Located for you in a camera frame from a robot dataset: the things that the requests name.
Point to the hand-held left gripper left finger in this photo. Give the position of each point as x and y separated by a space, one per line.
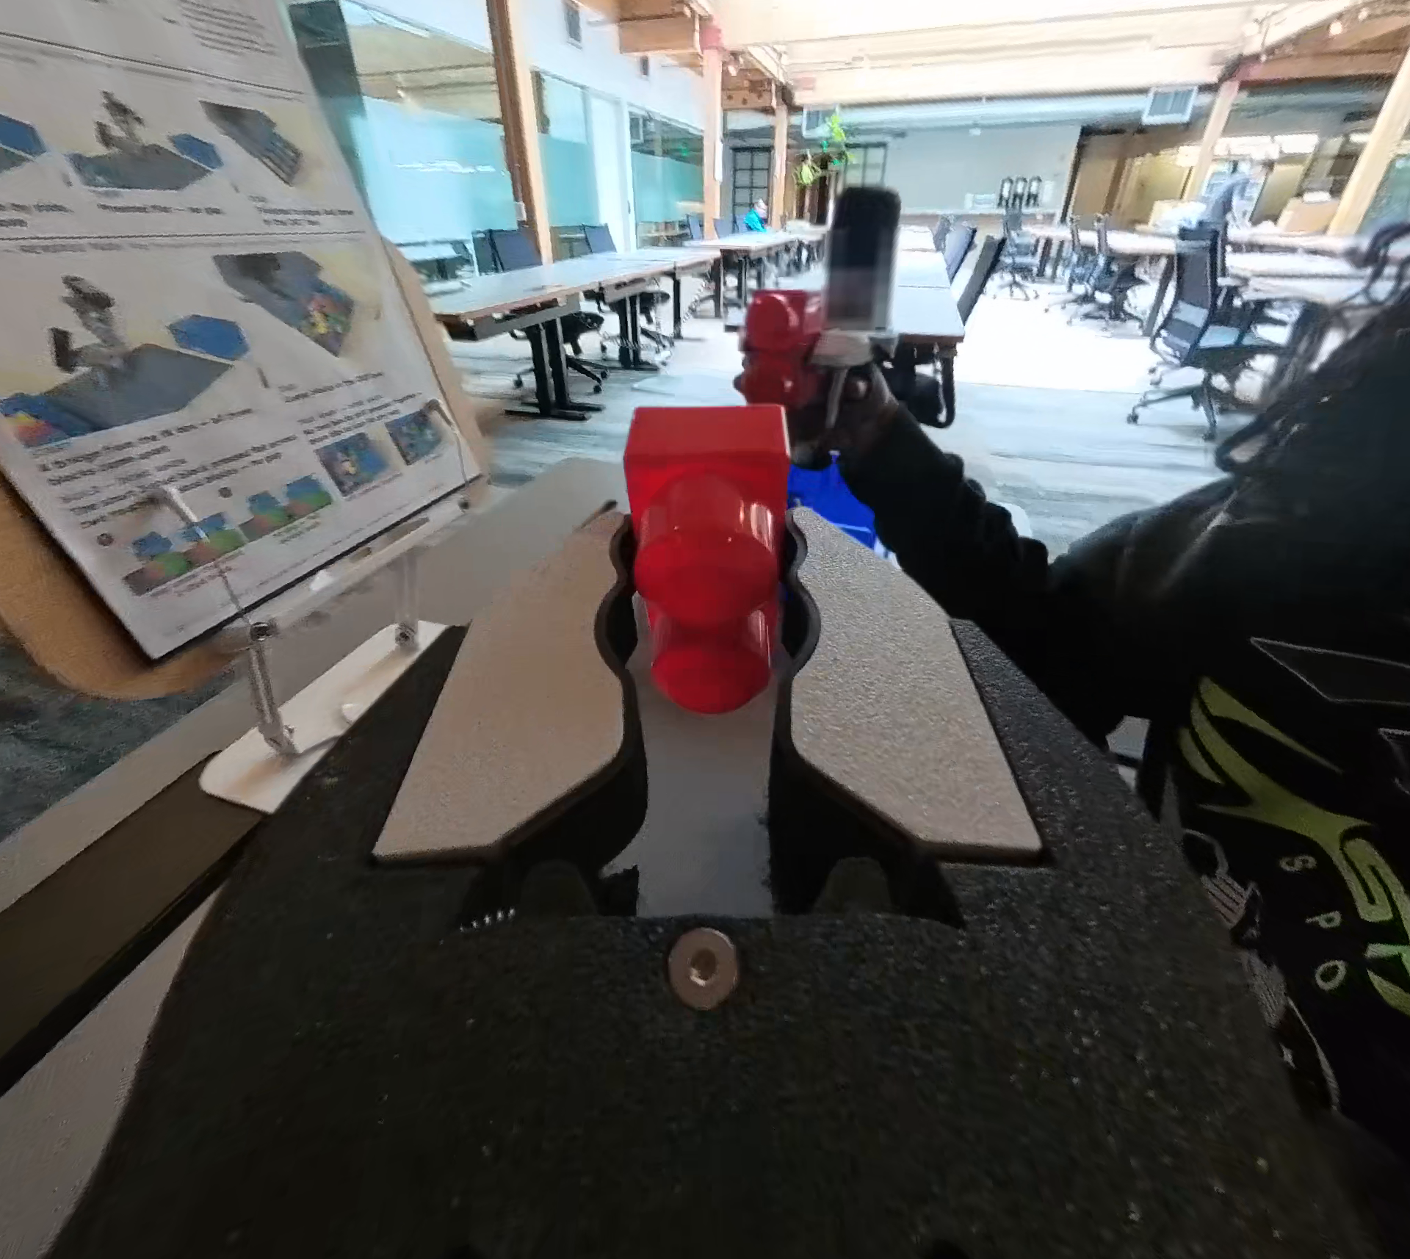
496 730

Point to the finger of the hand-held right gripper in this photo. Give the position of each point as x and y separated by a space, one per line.
841 351

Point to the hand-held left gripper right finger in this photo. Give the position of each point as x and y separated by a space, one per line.
903 720

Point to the red mega block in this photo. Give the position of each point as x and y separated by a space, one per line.
775 345
705 576

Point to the blue plastic bin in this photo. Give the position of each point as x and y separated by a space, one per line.
837 505

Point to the long dark table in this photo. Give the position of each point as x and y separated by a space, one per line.
925 301
551 289

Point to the potted green plant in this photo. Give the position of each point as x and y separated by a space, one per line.
827 147

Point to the black office chair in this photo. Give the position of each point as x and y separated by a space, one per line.
1101 267
1201 323
577 323

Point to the person's printed top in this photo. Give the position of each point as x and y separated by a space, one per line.
1300 774

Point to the printed instruction sheet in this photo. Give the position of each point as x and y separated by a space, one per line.
198 289

